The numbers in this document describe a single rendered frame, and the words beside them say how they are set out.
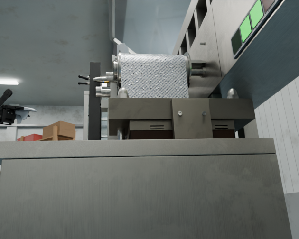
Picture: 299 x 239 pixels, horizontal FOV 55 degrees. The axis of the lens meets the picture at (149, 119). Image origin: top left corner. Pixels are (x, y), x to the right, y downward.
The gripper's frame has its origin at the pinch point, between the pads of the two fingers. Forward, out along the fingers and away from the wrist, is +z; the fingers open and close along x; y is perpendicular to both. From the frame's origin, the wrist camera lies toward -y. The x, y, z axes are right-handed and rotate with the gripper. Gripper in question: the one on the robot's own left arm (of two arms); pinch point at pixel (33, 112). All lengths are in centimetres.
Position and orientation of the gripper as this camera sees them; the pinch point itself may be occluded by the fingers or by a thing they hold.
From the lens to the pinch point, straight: 151.7
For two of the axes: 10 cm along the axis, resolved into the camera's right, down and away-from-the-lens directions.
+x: 5.6, -1.5, -8.1
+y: -0.3, 9.8, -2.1
